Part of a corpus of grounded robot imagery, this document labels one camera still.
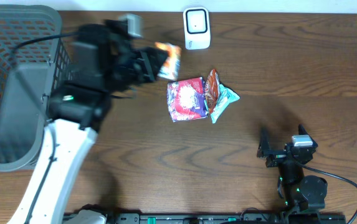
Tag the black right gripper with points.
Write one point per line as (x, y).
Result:
(264, 149)

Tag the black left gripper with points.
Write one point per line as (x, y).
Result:
(147, 66)

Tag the orange white snack packet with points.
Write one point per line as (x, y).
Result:
(170, 68)

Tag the red purple snack bag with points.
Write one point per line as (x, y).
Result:
(186, 100)

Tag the teal snack packet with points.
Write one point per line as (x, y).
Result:
(225, 97)

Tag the brown orange snack packet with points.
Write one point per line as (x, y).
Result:
(211, 90)

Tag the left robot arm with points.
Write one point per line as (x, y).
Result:
(104, 62)

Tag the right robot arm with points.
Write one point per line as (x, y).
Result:
(302, 194)

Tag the grey plastic mesh basket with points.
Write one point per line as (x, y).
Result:
(26, 80)

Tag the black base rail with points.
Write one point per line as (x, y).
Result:
(92, 214)

